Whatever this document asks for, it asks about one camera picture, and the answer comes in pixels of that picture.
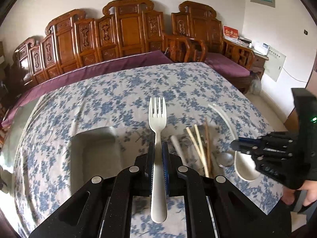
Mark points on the dark wooden chopstick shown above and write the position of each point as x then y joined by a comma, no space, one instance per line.
209,162

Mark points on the white wall distribution box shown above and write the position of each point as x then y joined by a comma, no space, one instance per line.
273,66

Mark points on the white plastic fork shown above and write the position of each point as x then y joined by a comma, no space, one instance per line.
157,122

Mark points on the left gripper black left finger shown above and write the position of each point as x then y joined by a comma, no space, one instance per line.
101,207

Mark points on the light wooden chopstick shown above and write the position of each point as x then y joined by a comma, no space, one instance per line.
194,141
202,152

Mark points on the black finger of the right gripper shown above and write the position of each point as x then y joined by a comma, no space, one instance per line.
244,144

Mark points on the purple armchair cushion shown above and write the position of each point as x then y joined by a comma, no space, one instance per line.
224,66

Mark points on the carved wooden armchair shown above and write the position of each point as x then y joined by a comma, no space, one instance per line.
199,23

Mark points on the grey rectangular utensil tray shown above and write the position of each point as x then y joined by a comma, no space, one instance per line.
94,153

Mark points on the red greeting card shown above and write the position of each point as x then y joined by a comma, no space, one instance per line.
230,33

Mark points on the white plastic utensil handle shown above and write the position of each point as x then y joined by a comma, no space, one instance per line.
178,149

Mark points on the wooden side table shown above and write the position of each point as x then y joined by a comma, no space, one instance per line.
258,63

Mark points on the carved wooden sofa bench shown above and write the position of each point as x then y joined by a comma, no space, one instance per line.
72,41

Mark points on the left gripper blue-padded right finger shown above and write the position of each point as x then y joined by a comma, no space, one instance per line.
214,207

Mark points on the blue floral tablecloth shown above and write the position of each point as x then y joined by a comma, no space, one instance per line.
46,169

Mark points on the metal spoon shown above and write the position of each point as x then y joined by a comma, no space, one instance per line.
225,159

